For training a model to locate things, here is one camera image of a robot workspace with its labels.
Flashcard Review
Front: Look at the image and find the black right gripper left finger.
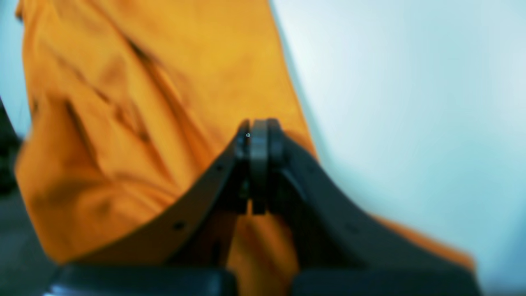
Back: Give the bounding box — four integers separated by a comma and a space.
45, 120, 250, 296

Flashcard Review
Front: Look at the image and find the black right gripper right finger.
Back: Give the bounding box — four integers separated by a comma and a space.
247, 119, 481, 296

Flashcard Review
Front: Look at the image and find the orange t-shirt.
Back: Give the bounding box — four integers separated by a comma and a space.
16, 0, 474, 296

